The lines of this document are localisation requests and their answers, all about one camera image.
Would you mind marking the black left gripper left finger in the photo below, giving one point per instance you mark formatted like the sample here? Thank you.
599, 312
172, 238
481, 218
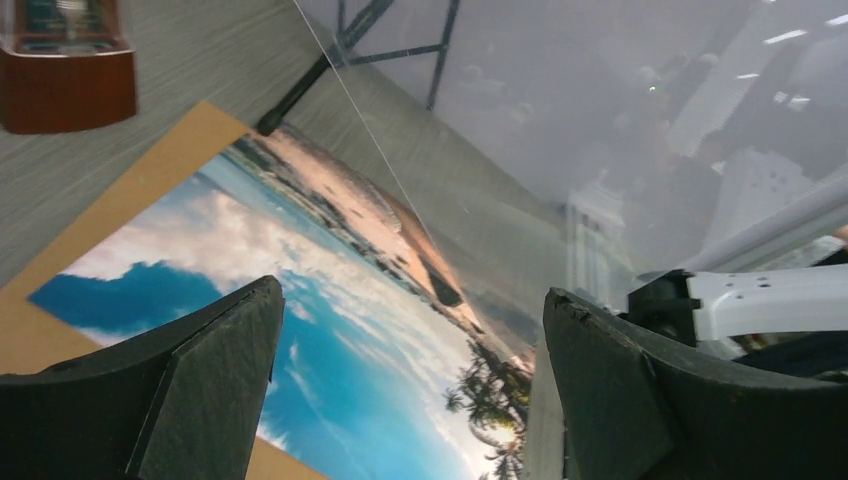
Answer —
181, 401

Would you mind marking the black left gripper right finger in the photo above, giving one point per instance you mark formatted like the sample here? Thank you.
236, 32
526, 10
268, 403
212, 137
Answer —
638, 405

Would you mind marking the clear acrylic sheet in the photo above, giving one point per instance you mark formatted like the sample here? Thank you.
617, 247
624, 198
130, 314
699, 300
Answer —
600, 144

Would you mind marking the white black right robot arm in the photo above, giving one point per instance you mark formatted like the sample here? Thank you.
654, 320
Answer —
791, 321

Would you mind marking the beach landscape photo print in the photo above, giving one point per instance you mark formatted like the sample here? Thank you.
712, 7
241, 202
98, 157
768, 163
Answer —
383, 368

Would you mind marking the brown cardboard backing board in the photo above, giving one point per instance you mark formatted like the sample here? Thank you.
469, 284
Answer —
32, 340

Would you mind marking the brown wooden metronome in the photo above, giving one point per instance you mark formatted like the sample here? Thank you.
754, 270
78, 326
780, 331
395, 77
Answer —
66, 66

